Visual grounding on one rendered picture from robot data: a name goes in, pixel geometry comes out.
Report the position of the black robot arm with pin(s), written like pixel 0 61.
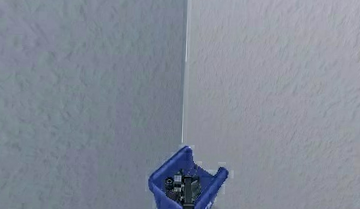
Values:
pixel 187 196

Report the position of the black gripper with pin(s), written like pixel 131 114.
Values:
pixel 168 185

